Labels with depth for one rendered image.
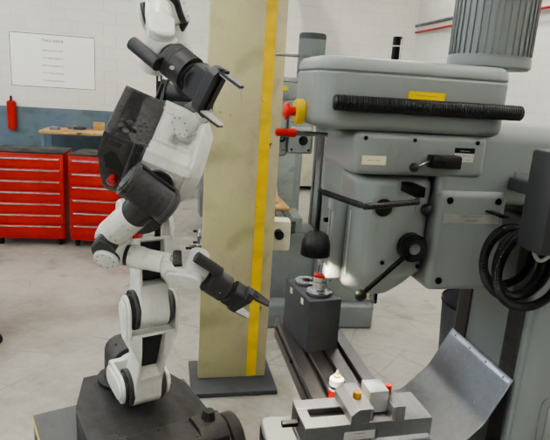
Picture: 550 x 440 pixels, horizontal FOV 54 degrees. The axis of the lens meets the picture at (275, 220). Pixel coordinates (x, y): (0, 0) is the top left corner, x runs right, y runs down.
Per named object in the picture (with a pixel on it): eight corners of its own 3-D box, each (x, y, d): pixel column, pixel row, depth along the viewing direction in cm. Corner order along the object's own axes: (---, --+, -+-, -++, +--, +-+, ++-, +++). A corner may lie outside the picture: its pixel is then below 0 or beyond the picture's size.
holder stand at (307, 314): (305, 353, 182) (309, 298, 177) (282, 325, 202) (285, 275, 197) (337, 348, 186) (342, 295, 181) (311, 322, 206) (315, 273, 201)
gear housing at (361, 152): (352, 175, 122) (356, 130, 120) (322, 160, 145) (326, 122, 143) (484, 179, 129) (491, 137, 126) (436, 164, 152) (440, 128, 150)
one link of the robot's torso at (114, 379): (106, 385, 214) (105, 355, 210) (154, 374, 224) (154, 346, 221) (120, 413, 197) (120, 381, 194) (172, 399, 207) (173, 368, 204)
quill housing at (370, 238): (349, 301, 132) (363, 174, 125) (326, 272, 152) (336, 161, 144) (421, 300, 136) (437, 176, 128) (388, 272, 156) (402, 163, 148)
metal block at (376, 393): (367, 413, 137) (370, 392, 136) (359, 400, 143) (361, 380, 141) (387, 411, 138) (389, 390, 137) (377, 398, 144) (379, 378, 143)
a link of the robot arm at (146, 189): (108, 209, 145) (134, 184, 137) (120, 187, 151) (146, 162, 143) (143, 232, 150) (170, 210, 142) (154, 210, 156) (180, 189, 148)
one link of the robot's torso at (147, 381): (110, 391, 208) (116, 287, 189) (159, 380, 218) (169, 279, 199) (121, 420, 196) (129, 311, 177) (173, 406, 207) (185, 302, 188)
